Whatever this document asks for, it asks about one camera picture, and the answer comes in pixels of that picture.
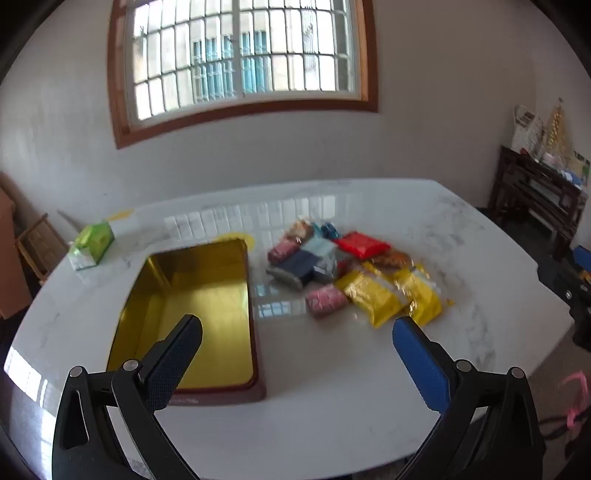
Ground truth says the navy and light blue packet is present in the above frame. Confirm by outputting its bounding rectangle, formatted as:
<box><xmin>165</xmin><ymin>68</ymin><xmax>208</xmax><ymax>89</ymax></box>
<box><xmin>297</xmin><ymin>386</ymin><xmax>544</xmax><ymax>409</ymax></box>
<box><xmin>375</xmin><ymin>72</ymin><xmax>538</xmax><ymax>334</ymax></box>
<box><xmin>266</xmin><ymin>236</ymin><xmax>340</xmax><ymax>291</ymax></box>

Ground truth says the gold tower ornament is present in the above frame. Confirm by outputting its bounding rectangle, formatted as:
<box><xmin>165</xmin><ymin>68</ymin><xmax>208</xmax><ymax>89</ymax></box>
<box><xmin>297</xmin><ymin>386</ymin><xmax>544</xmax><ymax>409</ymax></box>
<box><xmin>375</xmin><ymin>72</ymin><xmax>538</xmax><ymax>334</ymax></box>
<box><xmin>545</xmin><ymin>98</ymin><xmax>573</xmax><ymax>158</ymax></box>

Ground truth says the brown clear snack bag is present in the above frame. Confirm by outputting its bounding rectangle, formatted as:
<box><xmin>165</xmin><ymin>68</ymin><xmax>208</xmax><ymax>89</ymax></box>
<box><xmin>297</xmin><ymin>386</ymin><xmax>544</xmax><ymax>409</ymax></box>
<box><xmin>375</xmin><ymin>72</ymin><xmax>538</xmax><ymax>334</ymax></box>
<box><xmin>369</xmin><ymin>249</ymin><xmax>411</xmax><ymax>271</ymax></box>

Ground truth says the stack of papers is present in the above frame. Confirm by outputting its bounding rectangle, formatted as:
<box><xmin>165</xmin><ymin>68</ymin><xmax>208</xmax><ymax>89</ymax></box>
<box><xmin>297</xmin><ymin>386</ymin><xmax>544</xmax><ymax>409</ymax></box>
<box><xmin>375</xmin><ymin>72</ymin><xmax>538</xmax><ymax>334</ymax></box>
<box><xmin>512</xmin><ymin>105</ymin><xmax>546</xmax><ymax>155</ymax></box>

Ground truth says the dark wooden cabinet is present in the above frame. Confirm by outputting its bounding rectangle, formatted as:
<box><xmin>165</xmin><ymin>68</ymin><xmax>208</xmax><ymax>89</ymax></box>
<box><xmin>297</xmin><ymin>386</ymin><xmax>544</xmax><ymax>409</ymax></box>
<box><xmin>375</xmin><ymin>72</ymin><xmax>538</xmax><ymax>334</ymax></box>
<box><xmin>488</xmin><ymin>145</ymin><xmax>589</xmax><ymax>259</ymax></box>

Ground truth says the orange cloth covered furniture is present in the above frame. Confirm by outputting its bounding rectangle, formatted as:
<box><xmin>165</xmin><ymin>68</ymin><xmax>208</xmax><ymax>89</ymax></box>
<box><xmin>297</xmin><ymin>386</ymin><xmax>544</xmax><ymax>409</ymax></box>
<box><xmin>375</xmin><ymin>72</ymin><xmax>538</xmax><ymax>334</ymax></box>
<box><xmin>0</xmin><ymin>173</ymin><xmax>33</xmax><ymax>319</ymax></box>

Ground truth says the pink ribbon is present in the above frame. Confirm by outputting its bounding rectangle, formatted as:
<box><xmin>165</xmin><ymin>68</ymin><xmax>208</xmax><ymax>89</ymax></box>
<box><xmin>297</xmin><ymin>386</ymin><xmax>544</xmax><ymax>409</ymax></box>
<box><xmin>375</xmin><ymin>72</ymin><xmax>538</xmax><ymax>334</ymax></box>
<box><xmin>556</xmin><ymin>371</ymin><xmax>589</xmax><ymax>428</ymax></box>

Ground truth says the white and yellow box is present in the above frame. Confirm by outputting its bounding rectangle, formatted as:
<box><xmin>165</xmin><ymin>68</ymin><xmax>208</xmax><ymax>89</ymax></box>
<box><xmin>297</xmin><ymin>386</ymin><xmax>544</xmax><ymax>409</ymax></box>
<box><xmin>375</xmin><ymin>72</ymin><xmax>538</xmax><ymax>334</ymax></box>
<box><xmin>105</xmin><ymin>209</ymin><xmax>144</xmax><ymax>234</ymax></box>

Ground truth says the red snack packet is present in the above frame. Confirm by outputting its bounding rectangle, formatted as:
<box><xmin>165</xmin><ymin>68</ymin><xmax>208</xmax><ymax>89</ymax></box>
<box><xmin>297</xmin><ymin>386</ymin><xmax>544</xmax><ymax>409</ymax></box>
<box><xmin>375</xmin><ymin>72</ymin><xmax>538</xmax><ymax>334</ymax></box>
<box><xmin>333</xmin><ymin>232</ymin><xmax>390</xmax><ymax>260</ymax></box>

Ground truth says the clear bag of orange snacks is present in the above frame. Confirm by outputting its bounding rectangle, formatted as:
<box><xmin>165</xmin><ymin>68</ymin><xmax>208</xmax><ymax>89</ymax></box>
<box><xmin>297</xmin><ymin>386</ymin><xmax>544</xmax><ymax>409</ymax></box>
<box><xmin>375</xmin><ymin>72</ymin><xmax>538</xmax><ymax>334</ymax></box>
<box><xmin>285</xmin><ymin>219</ymin><xmax>315</xmax><ymax>241</ymax></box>

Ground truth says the grey blue snack packet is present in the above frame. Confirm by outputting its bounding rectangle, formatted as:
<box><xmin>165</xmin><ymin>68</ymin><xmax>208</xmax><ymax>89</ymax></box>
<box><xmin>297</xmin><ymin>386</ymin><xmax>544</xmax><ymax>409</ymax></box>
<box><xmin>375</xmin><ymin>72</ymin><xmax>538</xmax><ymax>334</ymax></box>
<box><xmin>313</xmin><ymin>251</ymin><xmax>354</xmax><ymax>283</ymax></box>

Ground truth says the green tissue pack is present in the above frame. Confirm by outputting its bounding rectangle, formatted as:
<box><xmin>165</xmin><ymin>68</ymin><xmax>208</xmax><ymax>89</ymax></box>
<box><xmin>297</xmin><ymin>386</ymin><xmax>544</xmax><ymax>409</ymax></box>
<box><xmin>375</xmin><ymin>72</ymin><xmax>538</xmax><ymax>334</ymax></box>
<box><xmin>68</xmin><ymin>220</ymin><xmax>115</xmax><ymax>270</ymax></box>

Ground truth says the pink patterned snack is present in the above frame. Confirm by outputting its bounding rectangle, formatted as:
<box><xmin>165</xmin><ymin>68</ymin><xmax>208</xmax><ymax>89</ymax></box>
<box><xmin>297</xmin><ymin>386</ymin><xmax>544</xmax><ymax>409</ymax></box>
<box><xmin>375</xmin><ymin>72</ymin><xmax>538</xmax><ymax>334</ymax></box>
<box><xmin>268</xmin><ymin>239</ymin><xmax>301</xmax><ymax>266</ymax></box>
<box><xmin>305</xmin><ymin>284</ymin><xmax>348</xmax><ymax>318</ymax></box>

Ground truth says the gold foil snack packet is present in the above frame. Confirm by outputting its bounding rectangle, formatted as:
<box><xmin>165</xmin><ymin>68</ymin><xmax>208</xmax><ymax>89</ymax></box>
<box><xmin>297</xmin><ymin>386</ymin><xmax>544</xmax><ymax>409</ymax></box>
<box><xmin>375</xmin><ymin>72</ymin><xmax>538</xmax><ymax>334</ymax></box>
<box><xmin>335</xmin><ymin>270</ymin><xmax>402</xmax><ymax>329</ymax></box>
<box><xmin>392</xmin><ymin>263</ymin><xmax>444</xmax><ymax>328</ymax></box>

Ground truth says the gold lined dark red tin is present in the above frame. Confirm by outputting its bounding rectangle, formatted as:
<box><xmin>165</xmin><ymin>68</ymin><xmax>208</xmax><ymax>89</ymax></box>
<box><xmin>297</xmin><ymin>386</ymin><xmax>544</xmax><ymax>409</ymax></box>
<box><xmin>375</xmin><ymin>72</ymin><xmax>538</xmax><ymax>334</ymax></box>
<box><xmin>105</xmin><ymin>237</ymin><xmax>267</xmax><ymax>408</ymax></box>

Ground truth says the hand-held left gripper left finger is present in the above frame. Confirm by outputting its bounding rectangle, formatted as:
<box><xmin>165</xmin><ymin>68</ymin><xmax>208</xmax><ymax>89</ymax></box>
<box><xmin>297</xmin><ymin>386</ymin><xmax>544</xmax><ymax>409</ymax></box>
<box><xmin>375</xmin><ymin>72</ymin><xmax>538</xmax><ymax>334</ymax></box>
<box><xmin>52</xmin><ymin>314</ymin><xmax>204</xmax><ymax>480</ymax></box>

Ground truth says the wooden framed barred window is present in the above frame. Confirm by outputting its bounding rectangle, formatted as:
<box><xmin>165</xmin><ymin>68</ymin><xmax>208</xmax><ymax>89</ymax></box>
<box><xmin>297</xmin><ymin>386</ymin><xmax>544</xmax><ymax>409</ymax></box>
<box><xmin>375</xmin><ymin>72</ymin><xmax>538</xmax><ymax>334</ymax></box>
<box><xmin>107</xmin><ymin>0</ymin><xmax>380</xmax><ymax>149</ymax></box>

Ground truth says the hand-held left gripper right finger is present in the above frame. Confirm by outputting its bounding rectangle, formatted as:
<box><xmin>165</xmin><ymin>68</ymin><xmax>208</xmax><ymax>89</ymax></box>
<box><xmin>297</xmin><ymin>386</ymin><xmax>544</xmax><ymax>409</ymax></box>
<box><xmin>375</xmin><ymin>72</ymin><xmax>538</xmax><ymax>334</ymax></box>
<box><xmin>392</xmin><ymin>316</ymin><xmax>546</xmax><ymax>480</ymax></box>

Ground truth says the light wooden chair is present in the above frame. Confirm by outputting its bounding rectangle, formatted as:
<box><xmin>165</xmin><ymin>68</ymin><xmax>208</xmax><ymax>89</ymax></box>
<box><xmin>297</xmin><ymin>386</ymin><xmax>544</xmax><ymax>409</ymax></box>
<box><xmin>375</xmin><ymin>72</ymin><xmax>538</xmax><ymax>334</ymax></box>
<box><xmin>16</xmin><ymin>213</ymin><xmax>70</xmax><ymax>284</ymax></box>

